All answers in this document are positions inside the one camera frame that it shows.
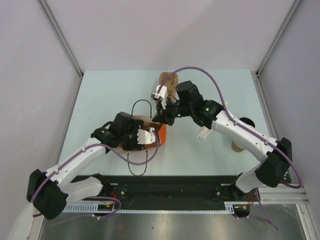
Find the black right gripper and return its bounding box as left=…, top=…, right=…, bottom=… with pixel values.
left=152, top=95, right=193, bottom=127

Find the orange paper gift bag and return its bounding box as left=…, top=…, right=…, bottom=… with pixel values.
left=117, top=99, right=168, bottom=177

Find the brown pulp cup carrier stack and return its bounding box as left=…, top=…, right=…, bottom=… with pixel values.
left=154, top=72, right=179, bottom=103

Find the stack of paper cups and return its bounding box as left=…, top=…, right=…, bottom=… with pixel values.
left=231, top=141, right=245, bottom=153

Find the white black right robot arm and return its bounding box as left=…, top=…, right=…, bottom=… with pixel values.
left=151, top=81, right=292, bottom=201

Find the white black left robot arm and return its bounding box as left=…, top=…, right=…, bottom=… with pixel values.
left=26, top=112, right=158, bottom=220

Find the white wrapped straw pile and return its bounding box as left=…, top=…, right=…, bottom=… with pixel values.
left=196, top=99, right=230, bottom=140

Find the stack of black lids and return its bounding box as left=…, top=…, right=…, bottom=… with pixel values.
left=239, top=117, right=256, bottom=128

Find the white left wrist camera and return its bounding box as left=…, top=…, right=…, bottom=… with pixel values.
left=137, top=127, right=156, bottom=145

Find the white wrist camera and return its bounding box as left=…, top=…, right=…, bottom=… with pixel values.
left=151, top=84, right=168, bottom=113
left=137, top=127, right=156, bottom=145

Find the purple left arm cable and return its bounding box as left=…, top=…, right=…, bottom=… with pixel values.
left=26, top=129, right=161, bottom=227

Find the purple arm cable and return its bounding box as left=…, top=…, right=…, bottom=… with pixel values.
left=156, top=66, right=303, bottom=231
left=26, top=129, right=161, bottom=227

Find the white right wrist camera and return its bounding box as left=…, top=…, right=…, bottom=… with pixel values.
left=151, top=84, right=168, bottom=113

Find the white slotted cable duct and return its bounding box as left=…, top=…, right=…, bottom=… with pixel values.
left=63, top=202, right=116, bottom=213

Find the aluminium frame rail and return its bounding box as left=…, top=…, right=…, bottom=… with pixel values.
left=258, top=184, right=309, bottom=204

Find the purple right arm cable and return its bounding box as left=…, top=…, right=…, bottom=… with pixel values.
left=156, top=66, right=303, bottom=231

